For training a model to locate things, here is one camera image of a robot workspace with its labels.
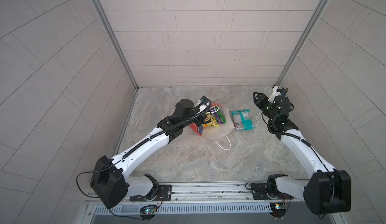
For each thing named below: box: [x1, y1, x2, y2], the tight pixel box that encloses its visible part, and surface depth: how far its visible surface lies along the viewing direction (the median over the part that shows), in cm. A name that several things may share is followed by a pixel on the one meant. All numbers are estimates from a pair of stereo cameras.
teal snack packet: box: [231, 109, 256, 132], surface depth 96 cm
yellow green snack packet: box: [203, 112, 221, 128], surface depth 87 cm
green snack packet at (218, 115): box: [210, 105, 227, 125], surface depth 88 cm
